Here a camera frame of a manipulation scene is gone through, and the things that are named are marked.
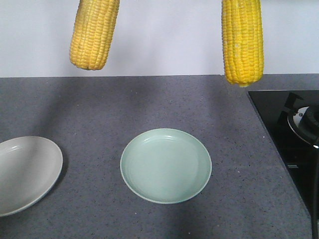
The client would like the black gas stove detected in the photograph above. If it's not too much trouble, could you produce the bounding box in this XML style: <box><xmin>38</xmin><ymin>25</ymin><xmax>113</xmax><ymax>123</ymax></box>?
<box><xmin>248</xmin><ymin>90</ymin><xmax>319</xmax><ymax>215</ymax></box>

